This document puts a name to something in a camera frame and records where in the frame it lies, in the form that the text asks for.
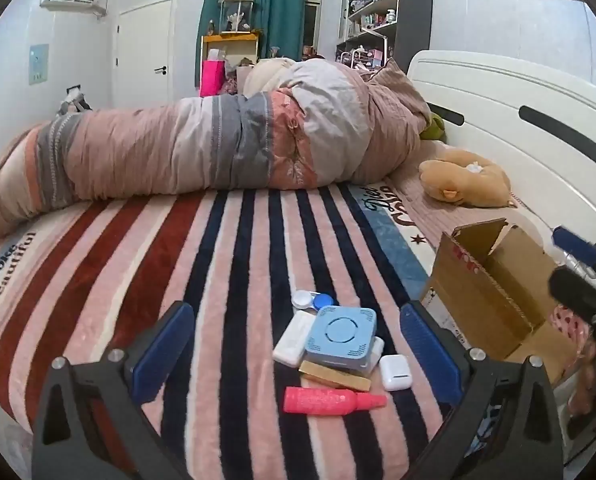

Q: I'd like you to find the tan wooden block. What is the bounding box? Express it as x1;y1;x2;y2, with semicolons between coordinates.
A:
298;360;373;392

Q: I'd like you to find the rolled pink grey duvet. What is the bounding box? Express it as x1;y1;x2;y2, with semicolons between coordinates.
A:
0;57;431;241

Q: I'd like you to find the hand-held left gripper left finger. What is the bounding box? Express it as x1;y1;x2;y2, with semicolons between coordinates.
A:
32;301;199;480

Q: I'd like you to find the light blue wall poster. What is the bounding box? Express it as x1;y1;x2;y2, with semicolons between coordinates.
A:
29;44;50;85

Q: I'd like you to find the white and blue contact lens case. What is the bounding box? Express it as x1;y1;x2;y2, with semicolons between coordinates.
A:
292;290;335;311

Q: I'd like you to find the white box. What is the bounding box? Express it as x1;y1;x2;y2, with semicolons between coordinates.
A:
368;336;385;372

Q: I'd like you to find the light blue square box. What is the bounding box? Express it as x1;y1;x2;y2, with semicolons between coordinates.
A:
304;305;378;375

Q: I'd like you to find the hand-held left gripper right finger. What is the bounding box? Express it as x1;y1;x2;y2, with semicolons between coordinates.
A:
399;301;564;480

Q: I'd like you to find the dark bookshelf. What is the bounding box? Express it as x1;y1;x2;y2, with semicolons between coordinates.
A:
335;0;434;71

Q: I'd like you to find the tan plush toy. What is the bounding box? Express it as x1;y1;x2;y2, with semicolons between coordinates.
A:
418;152;519;208

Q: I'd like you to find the pink polka dot cloth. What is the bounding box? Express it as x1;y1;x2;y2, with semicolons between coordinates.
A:
553;305;591;358

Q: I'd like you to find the white bed headboard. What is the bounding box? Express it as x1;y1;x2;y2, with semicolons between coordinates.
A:
405;50;596;281

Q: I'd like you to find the white rectangular case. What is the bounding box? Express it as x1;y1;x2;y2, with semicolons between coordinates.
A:
273;310;318;367

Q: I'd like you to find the window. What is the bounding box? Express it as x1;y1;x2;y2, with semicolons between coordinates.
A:
303;0;326;48

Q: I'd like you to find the glass display case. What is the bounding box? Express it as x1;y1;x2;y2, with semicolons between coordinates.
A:
219;0;255;35

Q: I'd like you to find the cream cushion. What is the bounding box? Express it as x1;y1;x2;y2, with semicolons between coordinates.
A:
243;57;299;96

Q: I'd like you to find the teal curtain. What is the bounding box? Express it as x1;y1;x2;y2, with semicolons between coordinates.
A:
198;0;309;61

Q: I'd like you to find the green plush toy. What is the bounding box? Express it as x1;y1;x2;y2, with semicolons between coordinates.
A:
420;112;448;143

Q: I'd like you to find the white door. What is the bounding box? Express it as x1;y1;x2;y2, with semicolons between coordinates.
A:
114;0;174;111

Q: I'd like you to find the white earbuds case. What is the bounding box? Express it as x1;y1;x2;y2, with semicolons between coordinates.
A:
379;354;413;392

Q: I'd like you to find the cardboard box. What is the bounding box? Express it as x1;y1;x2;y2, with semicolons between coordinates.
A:
420;217;579;383

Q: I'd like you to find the pink spray bottle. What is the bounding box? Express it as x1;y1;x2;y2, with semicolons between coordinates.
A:
284;386;388;416

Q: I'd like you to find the pink gift bag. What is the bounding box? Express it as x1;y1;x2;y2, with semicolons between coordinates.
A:
200;59;226;97

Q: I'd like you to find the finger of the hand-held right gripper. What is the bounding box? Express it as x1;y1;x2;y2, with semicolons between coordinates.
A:
552;226;596;281
549;266;596;326

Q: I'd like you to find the yellow shelf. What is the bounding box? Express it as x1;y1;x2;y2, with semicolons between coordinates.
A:
200;32;261;96

